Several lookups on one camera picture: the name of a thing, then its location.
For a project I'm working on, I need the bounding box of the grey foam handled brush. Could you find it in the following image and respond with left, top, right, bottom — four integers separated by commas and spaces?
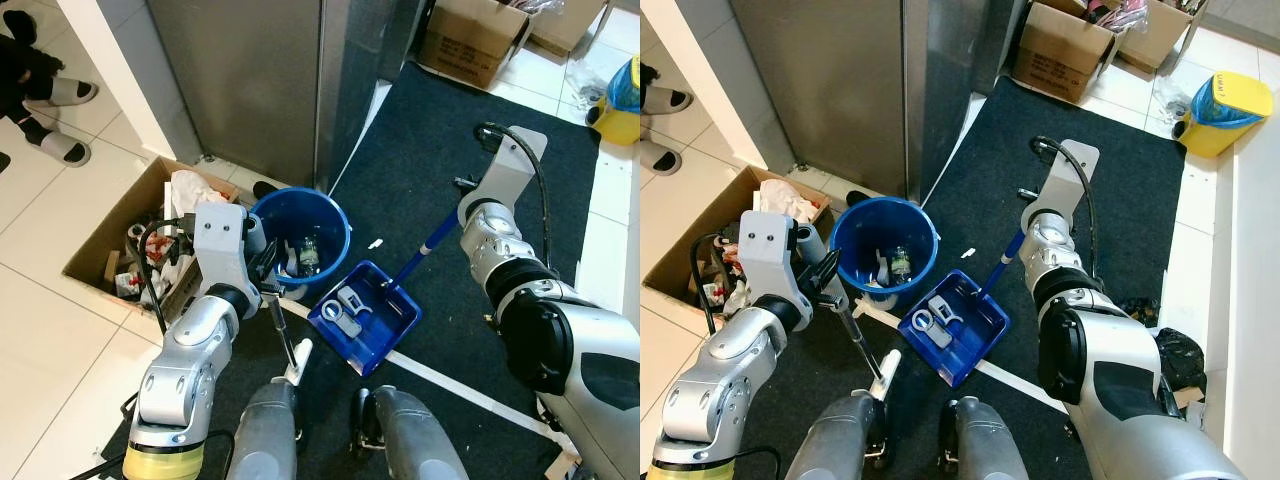
244, 217, 315, 389
795, 224, 904, 403

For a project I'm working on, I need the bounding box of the blue dustpan with long handle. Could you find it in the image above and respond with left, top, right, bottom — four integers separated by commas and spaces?
897, 228, 1028, 389
307, 208, 463, 378

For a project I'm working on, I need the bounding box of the dark floor carpet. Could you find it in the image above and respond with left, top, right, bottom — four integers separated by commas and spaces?
740, 75, 1188, 480
100, 60, 601, 480

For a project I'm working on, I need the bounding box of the blue plastic bucket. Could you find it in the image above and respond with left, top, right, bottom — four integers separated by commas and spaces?
247, 187, 353, 299
830, 196, 941, 306

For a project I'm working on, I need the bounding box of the white crumpled paper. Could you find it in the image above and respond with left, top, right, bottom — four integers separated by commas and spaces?
168, 170, 233, 216
760, 178, 829, 226

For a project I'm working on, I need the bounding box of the open cardboard box with rubbish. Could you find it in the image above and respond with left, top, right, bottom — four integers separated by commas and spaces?
62, 155, 243, 323
643, 165, 833, 336

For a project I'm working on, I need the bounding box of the printed cardboard box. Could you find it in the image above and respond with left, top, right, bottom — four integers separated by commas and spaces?
1012, 0, 1118, 104
418, 0, 531, 89

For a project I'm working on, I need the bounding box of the grey left robot leg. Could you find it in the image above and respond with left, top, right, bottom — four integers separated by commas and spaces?
226, 380, 301, 480
785, 390, 881, 480

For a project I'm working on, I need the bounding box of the grey robot leg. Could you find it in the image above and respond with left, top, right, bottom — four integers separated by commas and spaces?
785, 390, 881, 480
945, 397, 1031, 480
372, 385, 471, 480
226, 380, 301, 480

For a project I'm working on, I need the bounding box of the clear plastic bag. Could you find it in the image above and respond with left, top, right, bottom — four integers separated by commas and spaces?
560, 58, 609, 111
1150, 75, 1193, 126

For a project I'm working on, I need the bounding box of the yellow bin with blue bag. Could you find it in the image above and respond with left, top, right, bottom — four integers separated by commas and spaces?
1175, 70, 1275, 159
588, 55, 641, 147

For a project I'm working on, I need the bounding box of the metal door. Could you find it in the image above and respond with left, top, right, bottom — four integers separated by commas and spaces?
145, 0, 431, 193
728, 0, 1031, 201

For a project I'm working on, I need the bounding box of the plain cardboard box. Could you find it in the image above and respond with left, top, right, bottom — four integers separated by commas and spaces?
528, 0, 608, 56
1115, 0, 1208, 73

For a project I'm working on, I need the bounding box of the grey slipper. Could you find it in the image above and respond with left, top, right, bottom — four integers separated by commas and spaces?
38, 130, 93, 168
640, 140, 687, 177
640, 86, 695, 114
22, 78, 100, 107

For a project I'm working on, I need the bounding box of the grey right robot leg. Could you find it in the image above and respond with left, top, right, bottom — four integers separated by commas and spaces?
945, 397, 1031, 480
372, 385, 471, 480

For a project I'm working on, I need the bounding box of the black rubbish bag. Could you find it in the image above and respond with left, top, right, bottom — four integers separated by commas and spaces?
1120, 296, 1211, 396

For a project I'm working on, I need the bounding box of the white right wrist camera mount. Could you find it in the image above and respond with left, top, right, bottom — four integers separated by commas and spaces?
1030, 140, 1101, 226
470, 125, 550, 216

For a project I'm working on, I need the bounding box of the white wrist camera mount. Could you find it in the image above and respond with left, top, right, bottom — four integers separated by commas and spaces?
1030, 140, 1101, 226
470, 125, 550, 216
738, 210, 813, 301
192, 203, 263, 293

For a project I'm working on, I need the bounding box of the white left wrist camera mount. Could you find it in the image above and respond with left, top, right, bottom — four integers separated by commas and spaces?
192, 203, 263, 293
738, 210, 813, 301

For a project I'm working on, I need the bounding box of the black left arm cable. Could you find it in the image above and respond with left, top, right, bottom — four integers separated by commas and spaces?
693, 232, 746, 336
138, 215, 196, 336

